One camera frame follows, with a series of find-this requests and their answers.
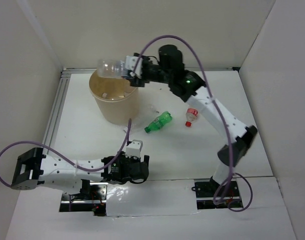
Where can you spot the clear bottle blue white cap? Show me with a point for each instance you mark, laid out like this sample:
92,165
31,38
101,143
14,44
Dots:
114,96

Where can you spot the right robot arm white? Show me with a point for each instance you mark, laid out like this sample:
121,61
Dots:
193,90

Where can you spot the green plastic bottle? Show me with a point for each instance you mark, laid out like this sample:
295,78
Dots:
159,122

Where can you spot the small bottle red label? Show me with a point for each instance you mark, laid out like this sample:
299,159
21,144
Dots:
191,116

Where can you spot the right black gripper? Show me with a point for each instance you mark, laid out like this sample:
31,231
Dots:
138,82

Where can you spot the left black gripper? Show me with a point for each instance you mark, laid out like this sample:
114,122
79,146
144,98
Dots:
124,158

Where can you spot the beige round plastic bin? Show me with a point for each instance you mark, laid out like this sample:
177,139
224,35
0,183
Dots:
120,111

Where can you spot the aluminium frame rail left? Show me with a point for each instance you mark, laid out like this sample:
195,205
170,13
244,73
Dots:
56,110

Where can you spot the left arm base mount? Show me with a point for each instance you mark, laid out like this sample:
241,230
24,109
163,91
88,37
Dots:
94,202

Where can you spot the clear bottle blue white label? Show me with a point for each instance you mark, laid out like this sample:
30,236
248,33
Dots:
109,68

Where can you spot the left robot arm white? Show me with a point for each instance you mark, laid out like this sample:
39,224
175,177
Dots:
36,169

